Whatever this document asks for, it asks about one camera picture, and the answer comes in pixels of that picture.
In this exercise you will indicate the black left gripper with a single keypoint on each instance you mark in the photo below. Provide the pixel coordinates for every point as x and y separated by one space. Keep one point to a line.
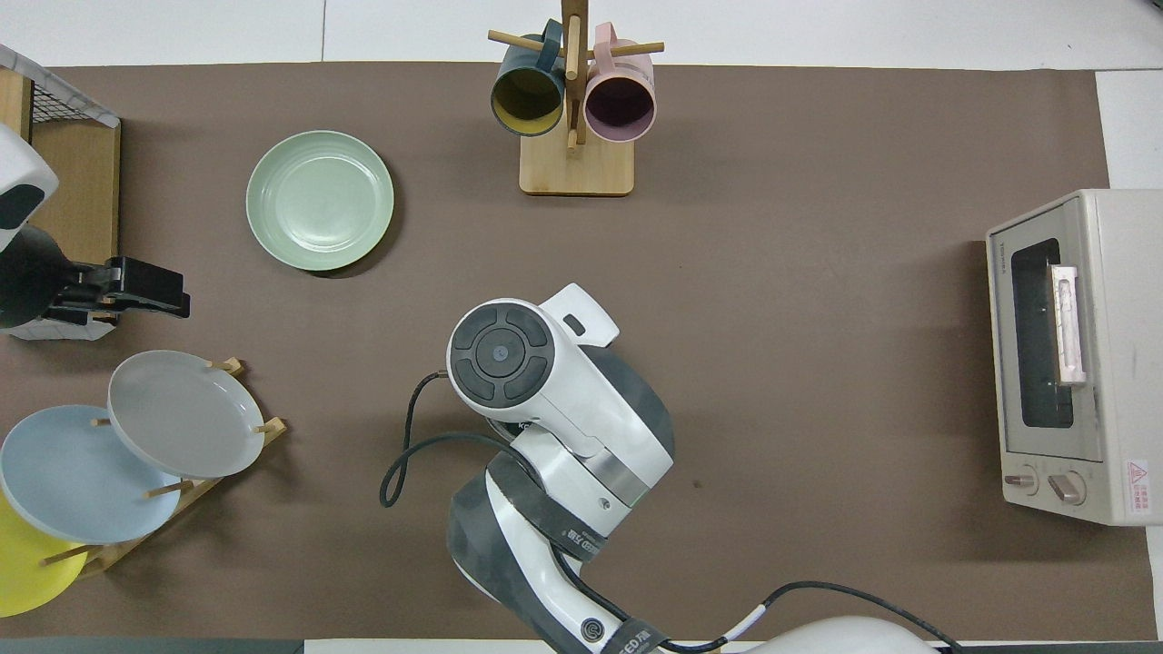
36 282

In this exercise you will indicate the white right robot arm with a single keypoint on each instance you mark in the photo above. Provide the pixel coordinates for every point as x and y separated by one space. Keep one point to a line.
563 400

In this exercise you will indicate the grey plate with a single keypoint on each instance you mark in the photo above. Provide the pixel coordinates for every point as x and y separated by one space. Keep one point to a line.
182 413

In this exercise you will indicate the green plate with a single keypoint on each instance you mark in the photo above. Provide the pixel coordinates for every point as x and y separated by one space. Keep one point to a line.
320 200

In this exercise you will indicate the blue plate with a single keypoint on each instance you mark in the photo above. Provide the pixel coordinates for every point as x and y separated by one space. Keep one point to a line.
73 472

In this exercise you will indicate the wooden plate rack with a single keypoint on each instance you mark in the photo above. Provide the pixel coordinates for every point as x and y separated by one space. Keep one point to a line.
209 481

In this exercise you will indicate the yellow plate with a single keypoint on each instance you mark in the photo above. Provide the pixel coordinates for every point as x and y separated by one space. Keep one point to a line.
27 568

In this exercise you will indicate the grey patterned cloth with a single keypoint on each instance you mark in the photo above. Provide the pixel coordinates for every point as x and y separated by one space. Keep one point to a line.
91 329

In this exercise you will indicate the wooden shelf box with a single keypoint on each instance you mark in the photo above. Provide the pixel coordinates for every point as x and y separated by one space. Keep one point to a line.
86 191

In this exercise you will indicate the teal mug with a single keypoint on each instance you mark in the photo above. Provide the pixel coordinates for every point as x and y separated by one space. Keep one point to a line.
527 100

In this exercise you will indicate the wooden mug tree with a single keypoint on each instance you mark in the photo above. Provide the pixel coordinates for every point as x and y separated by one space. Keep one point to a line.
577 168

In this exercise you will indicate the pink mug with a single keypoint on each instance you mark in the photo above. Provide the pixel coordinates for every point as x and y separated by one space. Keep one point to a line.
620 104

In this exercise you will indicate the brown table mat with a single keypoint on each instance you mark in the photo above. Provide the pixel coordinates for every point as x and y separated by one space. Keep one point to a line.
800 363

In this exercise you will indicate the beige toaster oven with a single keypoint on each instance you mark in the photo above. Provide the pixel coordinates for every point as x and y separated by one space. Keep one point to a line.
1090 363

